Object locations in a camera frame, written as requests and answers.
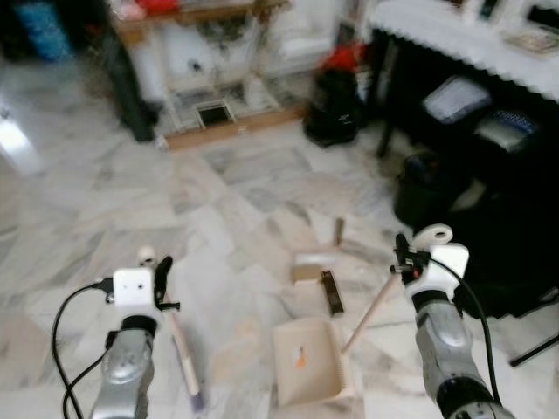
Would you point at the wooden floor plank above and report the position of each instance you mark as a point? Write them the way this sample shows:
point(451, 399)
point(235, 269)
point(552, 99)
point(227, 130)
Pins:
point(236, 129)

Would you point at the black table with white cloth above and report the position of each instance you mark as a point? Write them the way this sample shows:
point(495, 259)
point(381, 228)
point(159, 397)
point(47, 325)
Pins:
point(463, 39)

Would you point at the black stand leg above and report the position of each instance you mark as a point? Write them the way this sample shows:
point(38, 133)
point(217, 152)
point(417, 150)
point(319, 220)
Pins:
point(533, 351)

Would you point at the brown cardboard piece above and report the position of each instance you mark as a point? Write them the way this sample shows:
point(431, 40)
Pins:
point(310, 266)

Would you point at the black rectangular strip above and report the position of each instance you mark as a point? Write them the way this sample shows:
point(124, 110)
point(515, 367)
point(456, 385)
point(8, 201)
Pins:
point(332, 292)

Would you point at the wooden work table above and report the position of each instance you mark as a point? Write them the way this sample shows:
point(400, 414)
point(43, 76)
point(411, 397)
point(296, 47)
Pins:
point(201, 17)

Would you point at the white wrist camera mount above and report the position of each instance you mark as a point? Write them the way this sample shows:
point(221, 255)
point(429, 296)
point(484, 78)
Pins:
point(447, 264)
point(134, 286)

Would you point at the blue box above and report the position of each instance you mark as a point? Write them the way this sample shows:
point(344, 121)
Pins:
point(44, 30)

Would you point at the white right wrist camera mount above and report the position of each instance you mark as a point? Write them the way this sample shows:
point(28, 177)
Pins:
point(447, 264)

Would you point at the black cylinder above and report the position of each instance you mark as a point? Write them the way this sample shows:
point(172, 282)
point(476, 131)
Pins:
point(131, 87)

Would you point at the round black bag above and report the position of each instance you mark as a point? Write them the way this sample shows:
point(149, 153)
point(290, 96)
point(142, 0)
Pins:
point(428, 188)

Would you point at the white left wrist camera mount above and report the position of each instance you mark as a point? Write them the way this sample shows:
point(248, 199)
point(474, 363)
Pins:
point(134, 286)

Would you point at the patterned tray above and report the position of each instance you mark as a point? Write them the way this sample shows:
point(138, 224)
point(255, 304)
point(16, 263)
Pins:
point(531, 41)

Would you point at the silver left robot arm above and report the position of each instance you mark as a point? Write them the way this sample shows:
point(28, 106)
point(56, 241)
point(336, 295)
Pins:
point(127, 367)

